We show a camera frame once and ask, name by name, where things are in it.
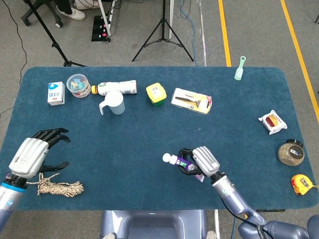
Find pale blue handled mug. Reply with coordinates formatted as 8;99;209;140
99;90;126;116

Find blue table mat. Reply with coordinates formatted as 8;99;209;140
0;66;319;212

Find white table leg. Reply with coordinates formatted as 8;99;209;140
213;210;221;239

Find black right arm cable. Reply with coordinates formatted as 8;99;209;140
218;193;275;239

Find yellow tape measure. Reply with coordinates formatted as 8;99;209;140
291;174;319;196

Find seated person in black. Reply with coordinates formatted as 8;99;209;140
53;0;100;21

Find white plastic bottle caps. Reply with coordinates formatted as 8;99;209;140
162;153;178;165

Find black light stand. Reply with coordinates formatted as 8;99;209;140
24;0;87;67

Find beige braided rope bundle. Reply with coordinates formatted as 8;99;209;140
26;172;84;198

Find glass jar with black lid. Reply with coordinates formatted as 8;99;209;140
277;138;305;166

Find white bottle with yellow cap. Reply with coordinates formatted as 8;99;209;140
91;79;138;97

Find white desk leg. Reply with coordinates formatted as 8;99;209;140
168;0;174;40
98;0;112;38

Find razor in blister pack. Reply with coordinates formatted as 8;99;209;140
170;87;213;115

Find wrapped snack cake packet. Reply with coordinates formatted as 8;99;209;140
258;110;288;135

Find black power strip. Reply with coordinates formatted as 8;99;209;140
91;15;112;42

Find clear jar of clips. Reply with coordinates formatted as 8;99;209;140
66;73;92;99

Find blue floor cable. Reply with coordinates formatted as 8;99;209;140
179;0;198;66

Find purple tube with white cap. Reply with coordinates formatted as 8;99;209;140
173;154;205;183

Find black floor cable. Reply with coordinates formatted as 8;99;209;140
0;0;28;119

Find green container with yellow lid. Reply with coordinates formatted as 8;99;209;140
146;82;167;107

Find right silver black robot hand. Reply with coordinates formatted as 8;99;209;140
177;145;221;178

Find blue-grey robot torso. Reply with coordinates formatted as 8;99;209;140
99;210;207;239

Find white blue milk carton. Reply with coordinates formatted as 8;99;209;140
47;81;66;107

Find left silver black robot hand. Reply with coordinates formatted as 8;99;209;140
8;127;71;179

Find black office chair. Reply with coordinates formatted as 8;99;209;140
20;0;63;28

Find pale green small bottle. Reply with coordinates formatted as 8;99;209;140
234;56;247;81

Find black camera tripod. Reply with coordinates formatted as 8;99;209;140
132;0;194;62

